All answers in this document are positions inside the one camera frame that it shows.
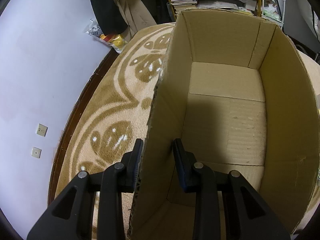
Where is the brown cardboard box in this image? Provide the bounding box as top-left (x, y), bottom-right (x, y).
top-left (129, 9), bottom-right (319, 239)

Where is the clear plastic snack bag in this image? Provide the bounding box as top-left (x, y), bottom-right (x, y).
top-left (84, 19), bottom-right (127, 54)

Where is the lower white wall socket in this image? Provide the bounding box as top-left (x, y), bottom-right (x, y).
top-left (31, 147), bottom-right (42, 158)

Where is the white wall socket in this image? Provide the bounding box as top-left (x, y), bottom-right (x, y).
top-left (31, 147), bottom-right (42, 158)
top-left (36, 124), bottom-right (48, 137)

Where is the beige hanging trench coat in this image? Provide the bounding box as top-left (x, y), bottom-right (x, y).
top-left (114, 0), bottom-right (157, 42)

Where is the stack of books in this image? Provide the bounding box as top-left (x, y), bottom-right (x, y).
top-left (171, 0), bottom-right (197, 12)

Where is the beige floral patterned rug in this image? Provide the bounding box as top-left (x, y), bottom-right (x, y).
top-left (56, 23), bottom-right (319, 233)

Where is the upper white wall socket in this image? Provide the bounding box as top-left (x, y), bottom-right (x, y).
top-left (36, 124), bottom-right (48, 137)

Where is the white rolling cart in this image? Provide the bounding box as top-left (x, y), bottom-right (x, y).
top-left (261, 0), bottom-right (286, 29)

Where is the black hanging coat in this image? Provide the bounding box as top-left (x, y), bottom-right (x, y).
top-left (90, 0), bottom-right (128, 35)

